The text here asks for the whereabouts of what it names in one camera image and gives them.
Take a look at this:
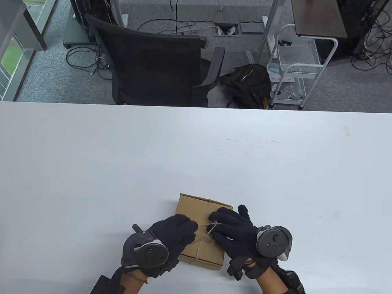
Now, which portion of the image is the person's left hand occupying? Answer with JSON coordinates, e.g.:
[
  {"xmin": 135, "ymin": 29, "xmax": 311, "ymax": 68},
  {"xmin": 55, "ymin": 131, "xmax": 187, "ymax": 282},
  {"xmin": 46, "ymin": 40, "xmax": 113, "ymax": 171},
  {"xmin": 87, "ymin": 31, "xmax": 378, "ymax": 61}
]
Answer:
[{"xmin": 121, "ymin": 214, "xmax": 198, "ymax": 278}]

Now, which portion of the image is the person's right hand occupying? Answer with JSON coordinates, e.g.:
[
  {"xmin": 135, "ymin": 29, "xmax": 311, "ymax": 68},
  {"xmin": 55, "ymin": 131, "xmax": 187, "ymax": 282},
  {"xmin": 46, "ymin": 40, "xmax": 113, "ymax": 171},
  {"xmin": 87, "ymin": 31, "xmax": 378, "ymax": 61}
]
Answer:
[{"xmin": 208, "ymin": 205, "xmax": 281, "ymax": 281}]

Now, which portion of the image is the beige twine string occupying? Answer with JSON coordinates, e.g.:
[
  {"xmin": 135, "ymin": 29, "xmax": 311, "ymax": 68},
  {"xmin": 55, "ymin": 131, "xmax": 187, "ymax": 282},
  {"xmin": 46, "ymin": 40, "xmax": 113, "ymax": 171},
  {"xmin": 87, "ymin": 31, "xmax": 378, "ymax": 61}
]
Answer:
[{"xmin": 193, "ymin": 201, "xmax": 224, "ymax": 261}]

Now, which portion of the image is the brown cardboard box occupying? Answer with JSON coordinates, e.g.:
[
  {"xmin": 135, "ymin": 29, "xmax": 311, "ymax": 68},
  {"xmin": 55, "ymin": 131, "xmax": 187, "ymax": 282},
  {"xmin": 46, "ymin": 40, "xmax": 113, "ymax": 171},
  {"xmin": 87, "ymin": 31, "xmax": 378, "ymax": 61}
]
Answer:
[{"xmin": 175, "ymin": 193, "xmax": 233, "ymax": 271}]

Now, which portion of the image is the person's left forearm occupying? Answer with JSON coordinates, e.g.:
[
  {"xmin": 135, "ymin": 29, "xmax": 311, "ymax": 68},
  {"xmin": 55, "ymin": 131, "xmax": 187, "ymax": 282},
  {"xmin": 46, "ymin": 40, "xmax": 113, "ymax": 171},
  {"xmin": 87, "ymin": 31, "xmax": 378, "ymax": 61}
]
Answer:
[{"xmin": 119, "ymin": 266, "xmax": 149, "ymax": 294}]

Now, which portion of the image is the person's right forearm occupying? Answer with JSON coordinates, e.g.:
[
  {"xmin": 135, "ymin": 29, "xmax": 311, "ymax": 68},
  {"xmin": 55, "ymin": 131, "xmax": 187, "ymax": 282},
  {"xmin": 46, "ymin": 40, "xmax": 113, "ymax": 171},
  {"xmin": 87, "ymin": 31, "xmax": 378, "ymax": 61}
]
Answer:
[{"xmin": 256, "ymin": 266, "xmax": 290, "ymax": 293}]

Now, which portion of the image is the black wrist-worn sensor box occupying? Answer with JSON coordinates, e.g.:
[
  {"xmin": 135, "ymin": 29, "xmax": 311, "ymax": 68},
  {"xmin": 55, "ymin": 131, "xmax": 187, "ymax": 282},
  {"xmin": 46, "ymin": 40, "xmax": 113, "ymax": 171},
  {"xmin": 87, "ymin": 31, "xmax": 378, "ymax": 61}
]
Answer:
[
  {"xmin": 90, "ymin": 275, "xmax": 126, "ymax": 294},
  {"xmin": 280, "ymin": 269, "xmax": 306, "ymax": 294}
]

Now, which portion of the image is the open floor socket box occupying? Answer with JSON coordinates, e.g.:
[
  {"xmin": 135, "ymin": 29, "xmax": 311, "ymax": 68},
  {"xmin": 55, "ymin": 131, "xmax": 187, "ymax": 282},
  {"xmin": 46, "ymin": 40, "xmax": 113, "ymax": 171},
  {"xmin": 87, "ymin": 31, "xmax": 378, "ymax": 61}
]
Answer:
[{"xmin": 213, "ymin": 23, "xmax": 242, "ymax": 37}]

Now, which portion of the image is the grey and white hand controller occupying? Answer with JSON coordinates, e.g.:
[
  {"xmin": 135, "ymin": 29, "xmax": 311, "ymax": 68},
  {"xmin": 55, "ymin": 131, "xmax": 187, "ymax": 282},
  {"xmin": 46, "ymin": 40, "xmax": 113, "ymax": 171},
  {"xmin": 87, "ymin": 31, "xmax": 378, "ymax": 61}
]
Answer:
[
  {"xmin": 256, "ymin": 225, "xmax": 293, "ymax": 261},
  {"xmin": 121, "ymin": 224, "xmax": 169, "ymax": 268}
]

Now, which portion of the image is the black backpack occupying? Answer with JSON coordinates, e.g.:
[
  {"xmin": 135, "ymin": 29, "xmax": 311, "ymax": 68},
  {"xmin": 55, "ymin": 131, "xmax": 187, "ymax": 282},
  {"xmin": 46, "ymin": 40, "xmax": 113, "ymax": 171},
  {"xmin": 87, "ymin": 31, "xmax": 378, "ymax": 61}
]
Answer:
[{"xmin": 220, "ymin": 63, "xmax": 272, "ymax": 109}]

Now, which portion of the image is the black mesh office chair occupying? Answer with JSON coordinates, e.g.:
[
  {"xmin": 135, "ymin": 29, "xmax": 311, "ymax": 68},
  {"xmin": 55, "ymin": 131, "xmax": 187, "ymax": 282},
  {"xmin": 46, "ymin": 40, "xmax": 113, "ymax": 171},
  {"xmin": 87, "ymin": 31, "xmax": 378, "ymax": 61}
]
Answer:
[{"xmin": 85, "ymin": 13, "xmax": 226, "ymax": 107}]

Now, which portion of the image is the grey floor plate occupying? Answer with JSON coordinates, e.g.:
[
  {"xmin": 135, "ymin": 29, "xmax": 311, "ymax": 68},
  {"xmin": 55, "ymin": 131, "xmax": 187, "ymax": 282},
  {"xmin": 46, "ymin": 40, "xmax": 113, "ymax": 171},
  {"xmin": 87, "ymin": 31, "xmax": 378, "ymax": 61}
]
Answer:
[{"xmin": 240, "ymin": 21, "xmax": 264, "ymax": 33}]

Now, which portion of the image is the brown wooden side desk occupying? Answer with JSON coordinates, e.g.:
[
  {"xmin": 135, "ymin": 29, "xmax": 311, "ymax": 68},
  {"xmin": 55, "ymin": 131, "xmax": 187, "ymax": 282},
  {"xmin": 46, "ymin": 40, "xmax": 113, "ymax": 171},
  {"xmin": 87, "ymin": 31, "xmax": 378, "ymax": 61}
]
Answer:
[{"xmin": 290, "ymin": 0, "xmax": 348, "ymax": 39}]

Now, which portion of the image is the black equipment rack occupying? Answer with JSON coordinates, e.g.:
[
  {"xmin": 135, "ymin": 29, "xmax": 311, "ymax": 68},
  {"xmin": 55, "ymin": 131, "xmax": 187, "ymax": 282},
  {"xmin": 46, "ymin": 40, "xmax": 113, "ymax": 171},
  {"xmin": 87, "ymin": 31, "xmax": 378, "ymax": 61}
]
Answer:
[
  {"xmin": 70, "ymin": 0, "xmax": 114, "ymax": 29},
  {"xmin": 336, "ymin": 0, "xmax": 383, "ymax": 57}
]

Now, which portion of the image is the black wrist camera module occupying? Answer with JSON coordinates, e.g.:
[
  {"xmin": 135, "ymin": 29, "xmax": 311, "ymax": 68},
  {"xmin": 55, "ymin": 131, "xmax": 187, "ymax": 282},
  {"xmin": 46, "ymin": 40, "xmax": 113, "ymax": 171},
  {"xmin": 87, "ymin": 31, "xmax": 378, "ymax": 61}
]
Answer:
[{"xmin": 227, "ymin": 259, "xmax": 247, "ymax": 281}]

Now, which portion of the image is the thin beaded bracelet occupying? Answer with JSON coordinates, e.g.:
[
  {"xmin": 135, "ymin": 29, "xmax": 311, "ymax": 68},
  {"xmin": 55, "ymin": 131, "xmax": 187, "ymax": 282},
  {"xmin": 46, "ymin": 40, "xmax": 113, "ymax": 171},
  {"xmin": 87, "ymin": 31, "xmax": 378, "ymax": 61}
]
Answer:
[{"xmin": 127, "ymin": 272, "xmax": 148, "ymax": 284}]

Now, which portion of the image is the white wire cart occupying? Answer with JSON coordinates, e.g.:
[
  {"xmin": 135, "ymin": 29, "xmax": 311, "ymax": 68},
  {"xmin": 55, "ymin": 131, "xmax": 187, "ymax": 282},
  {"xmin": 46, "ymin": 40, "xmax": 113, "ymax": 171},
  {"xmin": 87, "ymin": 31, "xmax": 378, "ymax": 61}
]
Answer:
[{"xmin": 266, "ymin": 24, "xmax": 339, "ymax": 111}]

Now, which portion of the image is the tangle of black floor cables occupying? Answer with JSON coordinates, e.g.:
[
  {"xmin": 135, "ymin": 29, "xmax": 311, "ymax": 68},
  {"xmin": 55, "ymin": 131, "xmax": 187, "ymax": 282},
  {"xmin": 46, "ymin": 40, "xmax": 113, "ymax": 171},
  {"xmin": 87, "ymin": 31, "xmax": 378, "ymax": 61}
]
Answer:
[
  {"xmin": 66, "ymin": 46, "xmax": 113, "ymax": 81},
  {"xmin": 351, "ymin": 0, "xmax": 392, "ymax": 74}
]

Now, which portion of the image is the aluminium frame post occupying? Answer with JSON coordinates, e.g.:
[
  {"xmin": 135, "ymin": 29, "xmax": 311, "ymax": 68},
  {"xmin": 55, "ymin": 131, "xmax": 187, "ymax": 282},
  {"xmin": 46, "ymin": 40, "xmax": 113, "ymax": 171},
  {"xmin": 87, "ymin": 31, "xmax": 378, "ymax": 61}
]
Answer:
[{"xmin": 256, "ymin": 0, "xmax": 281, "ymax": 63}]

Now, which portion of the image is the long black floor cable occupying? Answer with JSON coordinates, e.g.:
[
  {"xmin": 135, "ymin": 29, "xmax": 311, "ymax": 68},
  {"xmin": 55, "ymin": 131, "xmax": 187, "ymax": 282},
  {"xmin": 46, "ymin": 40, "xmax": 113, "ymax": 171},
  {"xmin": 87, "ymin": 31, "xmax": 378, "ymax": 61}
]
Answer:
[{"xmin": 136, "ymin": 0, "xmax": 221, "ymax": 35}]

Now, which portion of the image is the grey metal base plate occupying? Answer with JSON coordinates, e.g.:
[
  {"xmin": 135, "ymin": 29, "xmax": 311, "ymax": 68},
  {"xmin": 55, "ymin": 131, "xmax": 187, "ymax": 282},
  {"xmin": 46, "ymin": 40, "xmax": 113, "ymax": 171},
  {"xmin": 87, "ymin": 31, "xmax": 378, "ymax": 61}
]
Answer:
[{"xmin": 63, "ymin": 6, "xmax": 94, "ymax": 49}]

